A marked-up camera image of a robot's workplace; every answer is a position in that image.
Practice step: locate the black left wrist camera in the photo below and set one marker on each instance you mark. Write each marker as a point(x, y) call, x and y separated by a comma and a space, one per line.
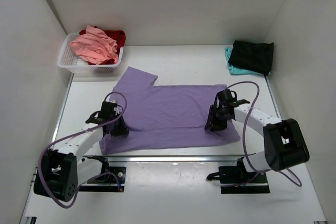
point(108, 110)

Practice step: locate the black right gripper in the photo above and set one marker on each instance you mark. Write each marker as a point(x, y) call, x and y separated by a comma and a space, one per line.
point(211, 120)

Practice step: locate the aluminium table edge rail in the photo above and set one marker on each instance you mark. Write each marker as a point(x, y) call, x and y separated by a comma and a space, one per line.
point(192, 158)

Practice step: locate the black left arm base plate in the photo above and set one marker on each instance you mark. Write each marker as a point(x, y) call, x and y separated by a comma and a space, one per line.
point(108, 183)

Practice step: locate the folded black t shirt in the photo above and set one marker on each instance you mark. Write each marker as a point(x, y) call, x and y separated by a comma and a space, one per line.
point(256, 57)

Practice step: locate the pink t shirt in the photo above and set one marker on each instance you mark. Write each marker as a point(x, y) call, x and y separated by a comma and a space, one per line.
point(95, 47)

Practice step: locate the dark red t shirt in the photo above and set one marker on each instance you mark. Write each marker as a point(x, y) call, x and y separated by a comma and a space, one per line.
point(115, 36)

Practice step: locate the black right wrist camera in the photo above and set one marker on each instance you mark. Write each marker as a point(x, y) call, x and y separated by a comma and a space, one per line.
point(226, 96)

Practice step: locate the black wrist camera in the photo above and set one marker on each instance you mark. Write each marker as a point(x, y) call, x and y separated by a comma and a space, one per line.
point(226, 96)
point(108, 110)

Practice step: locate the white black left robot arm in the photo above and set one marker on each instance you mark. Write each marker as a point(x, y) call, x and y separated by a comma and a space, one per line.
point(64, 165)

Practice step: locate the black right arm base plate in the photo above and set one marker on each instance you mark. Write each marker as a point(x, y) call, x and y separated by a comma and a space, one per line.
point(235, 180)

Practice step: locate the folded teal t shirt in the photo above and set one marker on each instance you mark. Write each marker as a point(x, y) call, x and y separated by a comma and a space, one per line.
point(232, 69)

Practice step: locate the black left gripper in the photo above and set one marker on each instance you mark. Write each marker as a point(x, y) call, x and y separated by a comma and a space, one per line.
point(122, 130)

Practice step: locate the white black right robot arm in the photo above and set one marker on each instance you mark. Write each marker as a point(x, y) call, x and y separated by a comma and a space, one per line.
point(284, 144)

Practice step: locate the purple t shirt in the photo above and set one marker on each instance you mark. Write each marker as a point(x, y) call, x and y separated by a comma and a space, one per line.
point(161, 117)

